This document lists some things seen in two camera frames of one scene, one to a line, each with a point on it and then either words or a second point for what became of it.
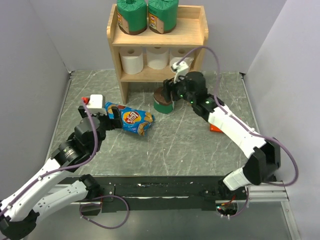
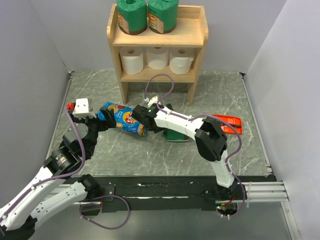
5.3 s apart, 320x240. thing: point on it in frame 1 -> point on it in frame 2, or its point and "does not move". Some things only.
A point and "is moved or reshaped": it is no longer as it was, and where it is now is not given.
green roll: (164, 109) is moved or reshaped
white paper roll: (131, 59) does not move
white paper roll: (176, 54) does not move
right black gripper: (169, 86) -> (158, 130)
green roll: (162, 15) does not move
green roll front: (132, 16) does not move
